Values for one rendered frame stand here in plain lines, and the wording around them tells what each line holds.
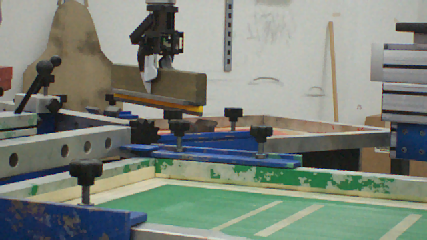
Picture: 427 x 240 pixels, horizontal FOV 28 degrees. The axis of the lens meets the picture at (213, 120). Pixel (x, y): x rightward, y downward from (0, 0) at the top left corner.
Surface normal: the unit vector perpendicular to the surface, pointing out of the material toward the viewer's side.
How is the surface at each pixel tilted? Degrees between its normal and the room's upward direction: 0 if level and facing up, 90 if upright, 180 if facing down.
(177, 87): 91
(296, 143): 90
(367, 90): 90
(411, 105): 90
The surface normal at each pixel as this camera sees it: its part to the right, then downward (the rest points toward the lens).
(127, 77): -0.82, 0.04
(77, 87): 0.15, 0.07
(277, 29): 0.58, 0.08
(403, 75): -0.66, 0.05
